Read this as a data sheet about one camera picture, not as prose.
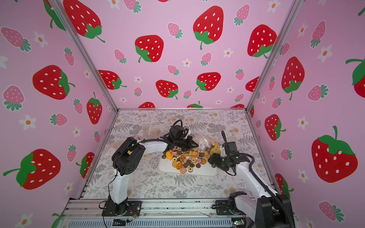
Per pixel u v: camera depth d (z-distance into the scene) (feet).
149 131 3.21
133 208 2.41
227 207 2.41
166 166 2.97
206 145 2.90
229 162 2.01
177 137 2.60
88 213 2.40
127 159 1.76
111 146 3.25
